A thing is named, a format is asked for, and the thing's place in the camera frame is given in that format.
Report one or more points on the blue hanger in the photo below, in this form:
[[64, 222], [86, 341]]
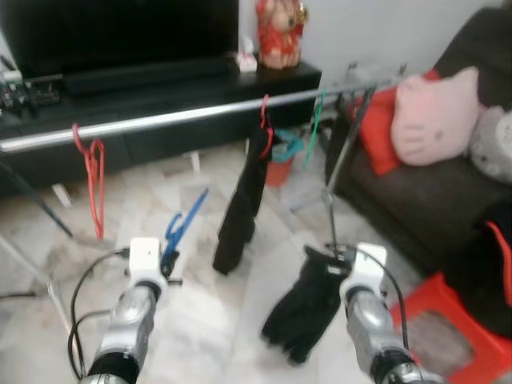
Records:
[[178, 228]]

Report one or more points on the black garment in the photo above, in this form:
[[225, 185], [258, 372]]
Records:
[[304, 312], [240, 216]]

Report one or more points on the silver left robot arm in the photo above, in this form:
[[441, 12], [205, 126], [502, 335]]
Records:
[[128, 328]]

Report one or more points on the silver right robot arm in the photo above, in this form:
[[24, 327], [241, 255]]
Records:
[[376, 336]]

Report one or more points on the green hanger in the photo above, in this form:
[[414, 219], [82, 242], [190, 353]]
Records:
[[316, 128]]

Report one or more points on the black hanger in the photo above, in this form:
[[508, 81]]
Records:
[[36, 200]]

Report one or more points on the dark grey fabric sofa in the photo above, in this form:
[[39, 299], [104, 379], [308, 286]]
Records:
[[416, 208]]

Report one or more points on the red bin with teal liner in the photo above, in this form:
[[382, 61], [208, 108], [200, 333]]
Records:
[[280, 168]]

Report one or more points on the red pillow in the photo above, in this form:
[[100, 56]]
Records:
[[376, 136]]

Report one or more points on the silver metal clothes rack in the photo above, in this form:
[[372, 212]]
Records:
[[176, 118]]

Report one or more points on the dark clothes pile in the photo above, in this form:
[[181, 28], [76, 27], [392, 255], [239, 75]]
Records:
[[488, 264]]

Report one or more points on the red plastic stool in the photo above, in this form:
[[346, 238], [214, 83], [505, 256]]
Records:
[[472, 352]]

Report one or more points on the black television cabinet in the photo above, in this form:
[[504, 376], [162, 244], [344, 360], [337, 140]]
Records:
[[200, 100]]

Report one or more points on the pink cat face pillow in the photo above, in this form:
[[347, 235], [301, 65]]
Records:
[[436, 120]]

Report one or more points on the black soundbar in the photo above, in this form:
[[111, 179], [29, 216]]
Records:
[[152, 76]]

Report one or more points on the grey round creature pillow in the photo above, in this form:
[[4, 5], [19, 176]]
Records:
[[496, 144]]

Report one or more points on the white tissue holder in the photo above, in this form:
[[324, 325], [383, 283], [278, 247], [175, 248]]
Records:
[[246, 62]]

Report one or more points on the red figurine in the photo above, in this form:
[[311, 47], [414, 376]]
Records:
[[280, 36]]

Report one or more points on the black television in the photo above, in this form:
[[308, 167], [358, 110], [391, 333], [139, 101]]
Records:
[[120, 32]]

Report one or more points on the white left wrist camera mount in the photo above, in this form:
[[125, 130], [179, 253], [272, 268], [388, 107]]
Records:
[[146, 256]]

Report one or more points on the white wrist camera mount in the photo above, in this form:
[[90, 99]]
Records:
[[366, 268], [146, 256]]

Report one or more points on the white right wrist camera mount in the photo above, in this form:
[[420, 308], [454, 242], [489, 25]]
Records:
[[366, 268]]

